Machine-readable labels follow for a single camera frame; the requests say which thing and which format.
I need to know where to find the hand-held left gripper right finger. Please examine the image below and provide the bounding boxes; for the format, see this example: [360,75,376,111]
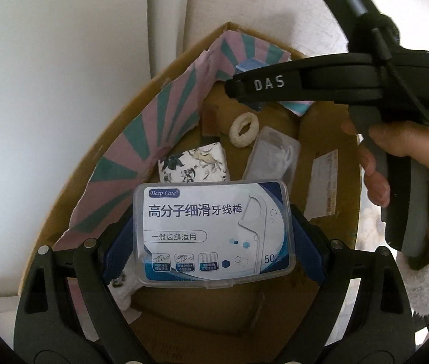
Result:
[290,204,417,364]

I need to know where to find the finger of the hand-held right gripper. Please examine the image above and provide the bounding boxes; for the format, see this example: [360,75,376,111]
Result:
[235,60,273,73]

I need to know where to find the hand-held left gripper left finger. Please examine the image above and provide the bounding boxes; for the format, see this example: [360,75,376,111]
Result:
[14,212,150,364]

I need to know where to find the clear dental floss pick box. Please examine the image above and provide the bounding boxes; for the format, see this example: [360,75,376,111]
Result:
[133,179,296,288]

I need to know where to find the cardboard box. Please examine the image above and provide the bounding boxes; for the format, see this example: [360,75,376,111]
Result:
[19,21,365,364]

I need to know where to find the white ink-print tissue pack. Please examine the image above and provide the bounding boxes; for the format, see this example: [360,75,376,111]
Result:
[157,141,231,183]

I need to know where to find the person's right hand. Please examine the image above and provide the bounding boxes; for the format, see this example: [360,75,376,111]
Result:
[341,118,429,251]

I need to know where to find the small brown tube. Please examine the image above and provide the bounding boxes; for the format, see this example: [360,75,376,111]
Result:
[201,108,219,147]

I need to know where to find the clear plastic packet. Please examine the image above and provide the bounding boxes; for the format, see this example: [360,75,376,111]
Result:
[242,127,301,186]

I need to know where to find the narrow white door panel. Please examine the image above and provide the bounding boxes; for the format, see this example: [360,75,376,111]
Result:
[148,0,200,84]

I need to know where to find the white fluffy ring scrunchie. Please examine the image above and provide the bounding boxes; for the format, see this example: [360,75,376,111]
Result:
[229,113,260,148]

